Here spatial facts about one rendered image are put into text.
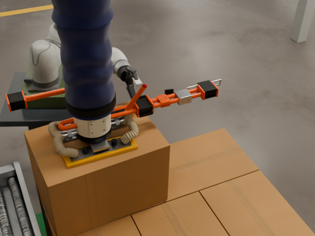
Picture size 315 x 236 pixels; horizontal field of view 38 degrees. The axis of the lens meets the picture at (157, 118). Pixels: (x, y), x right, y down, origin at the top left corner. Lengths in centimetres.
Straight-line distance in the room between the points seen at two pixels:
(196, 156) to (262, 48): 237
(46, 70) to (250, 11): 338
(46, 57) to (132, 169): 86
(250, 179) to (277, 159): 97
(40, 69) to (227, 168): 120
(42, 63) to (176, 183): 100
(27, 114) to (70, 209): 76
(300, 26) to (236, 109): 141
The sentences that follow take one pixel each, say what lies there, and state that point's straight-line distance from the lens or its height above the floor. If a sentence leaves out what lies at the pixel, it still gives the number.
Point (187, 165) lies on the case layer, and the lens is 264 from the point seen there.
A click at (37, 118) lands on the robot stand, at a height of 75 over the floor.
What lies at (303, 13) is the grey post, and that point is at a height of 33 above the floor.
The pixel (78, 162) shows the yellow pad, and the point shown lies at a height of 96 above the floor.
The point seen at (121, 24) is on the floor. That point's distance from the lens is 515.
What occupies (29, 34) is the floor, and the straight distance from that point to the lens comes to 507.
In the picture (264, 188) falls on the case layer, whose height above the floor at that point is 54.
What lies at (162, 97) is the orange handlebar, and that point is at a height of 109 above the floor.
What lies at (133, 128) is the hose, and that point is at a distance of 213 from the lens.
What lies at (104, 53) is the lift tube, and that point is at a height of 147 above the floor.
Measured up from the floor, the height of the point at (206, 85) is 110.
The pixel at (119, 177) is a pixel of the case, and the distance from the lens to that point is 216.
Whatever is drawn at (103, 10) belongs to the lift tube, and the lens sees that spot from 174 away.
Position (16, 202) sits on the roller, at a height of 55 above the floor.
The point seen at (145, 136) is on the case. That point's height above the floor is 94.
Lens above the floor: 243
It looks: 40 degrees down
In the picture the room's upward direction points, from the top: 1 degrees clockwise
